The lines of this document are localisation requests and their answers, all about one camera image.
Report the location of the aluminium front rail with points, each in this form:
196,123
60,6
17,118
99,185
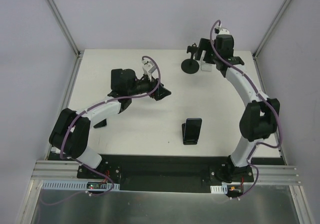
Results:
282,175

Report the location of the blue phone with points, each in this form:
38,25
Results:
194,121

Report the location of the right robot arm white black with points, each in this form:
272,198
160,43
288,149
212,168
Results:
259,119

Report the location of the silver metal phone stand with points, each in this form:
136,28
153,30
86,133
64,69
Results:
206,67

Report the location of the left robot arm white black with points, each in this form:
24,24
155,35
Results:
71,132

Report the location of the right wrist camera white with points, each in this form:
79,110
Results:
221,31

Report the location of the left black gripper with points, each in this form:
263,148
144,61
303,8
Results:
157,91

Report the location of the black round-base clamp stand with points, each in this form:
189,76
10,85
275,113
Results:
190,65

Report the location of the left white cable duct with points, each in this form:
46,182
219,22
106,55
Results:
79,186

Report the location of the left aluminium frame post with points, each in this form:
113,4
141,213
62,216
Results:
64,28

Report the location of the black folding phone stand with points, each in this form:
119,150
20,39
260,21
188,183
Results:
190,134

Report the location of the aluminium frame post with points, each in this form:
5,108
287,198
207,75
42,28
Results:
64,28
271,28

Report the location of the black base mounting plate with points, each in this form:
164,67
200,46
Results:
172,173

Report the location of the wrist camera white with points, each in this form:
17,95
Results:
148,67
221,31

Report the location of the right white cable duct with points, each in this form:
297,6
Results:
223,189

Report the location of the white cable duct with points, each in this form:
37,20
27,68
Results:
223,189
79,186

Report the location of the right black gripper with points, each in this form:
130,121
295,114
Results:
203,47

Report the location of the right aluminium frame post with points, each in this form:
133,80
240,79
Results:
271,28

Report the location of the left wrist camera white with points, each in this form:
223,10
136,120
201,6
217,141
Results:
148,67

